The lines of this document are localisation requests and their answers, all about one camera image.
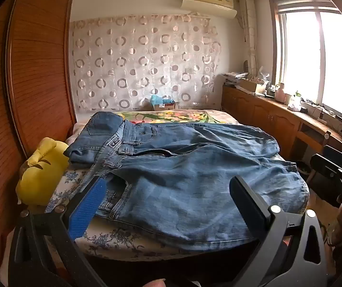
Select wooden cabinet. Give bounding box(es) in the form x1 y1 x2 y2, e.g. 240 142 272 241
221 84 342 163

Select cream air conditioner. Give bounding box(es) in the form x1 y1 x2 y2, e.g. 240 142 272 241
180 0 238 18

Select blue plastic bag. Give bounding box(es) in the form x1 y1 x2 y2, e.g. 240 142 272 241
151 95 174 105

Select white wrapped pipe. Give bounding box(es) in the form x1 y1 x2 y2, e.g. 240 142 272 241
238 0 259 75

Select circle patterned curtain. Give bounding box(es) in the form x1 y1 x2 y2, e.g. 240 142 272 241
71 13 222 112

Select window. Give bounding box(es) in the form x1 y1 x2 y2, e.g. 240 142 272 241
268 0 342 126

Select blue denim pants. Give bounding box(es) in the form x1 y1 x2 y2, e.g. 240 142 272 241
63 111 306 252

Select stack of papers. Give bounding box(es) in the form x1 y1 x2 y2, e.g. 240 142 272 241
223 72 251 88

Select open cardboard box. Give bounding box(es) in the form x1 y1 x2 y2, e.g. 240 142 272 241
240 79 269 94

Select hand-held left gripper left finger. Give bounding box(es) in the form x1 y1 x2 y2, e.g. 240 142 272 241
8 177 108 287

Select yellow plush toy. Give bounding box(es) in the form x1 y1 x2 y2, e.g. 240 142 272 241
15 137 70 207

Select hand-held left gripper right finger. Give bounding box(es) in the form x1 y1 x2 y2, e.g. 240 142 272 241
229 176 328 287

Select white jug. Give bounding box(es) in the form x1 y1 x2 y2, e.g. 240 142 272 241
275 83 286 102

